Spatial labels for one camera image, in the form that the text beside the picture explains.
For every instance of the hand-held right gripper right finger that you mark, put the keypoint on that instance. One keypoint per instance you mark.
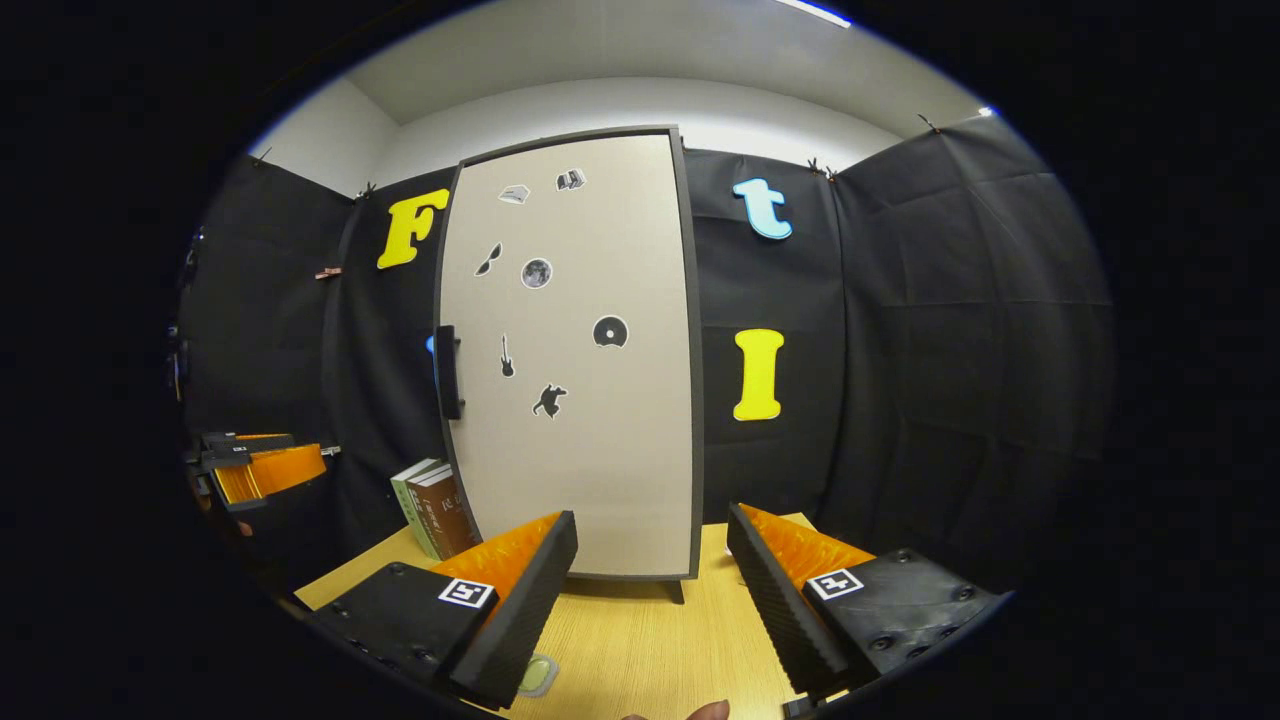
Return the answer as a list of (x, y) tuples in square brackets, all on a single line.
[(775, 600)]

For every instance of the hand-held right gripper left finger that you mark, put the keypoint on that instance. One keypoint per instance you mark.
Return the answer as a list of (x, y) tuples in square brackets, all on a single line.
[(515, 625)]

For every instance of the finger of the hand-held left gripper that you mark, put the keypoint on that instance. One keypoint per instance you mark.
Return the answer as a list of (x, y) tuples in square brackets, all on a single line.
[(275, 470), (255, 441)]

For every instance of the beige cabinet door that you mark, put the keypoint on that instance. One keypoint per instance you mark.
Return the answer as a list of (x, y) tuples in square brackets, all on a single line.
[(600, 480)]

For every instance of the dark grey cabinet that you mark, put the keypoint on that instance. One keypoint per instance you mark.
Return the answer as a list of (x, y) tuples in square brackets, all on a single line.
[(697, 400)]

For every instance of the brown book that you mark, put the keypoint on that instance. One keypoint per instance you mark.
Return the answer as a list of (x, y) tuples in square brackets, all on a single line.
[(455, 520), (428, 520)]

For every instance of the black backdrop cloth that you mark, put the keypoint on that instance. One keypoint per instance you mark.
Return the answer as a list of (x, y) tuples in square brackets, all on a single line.
[(950, 400)]

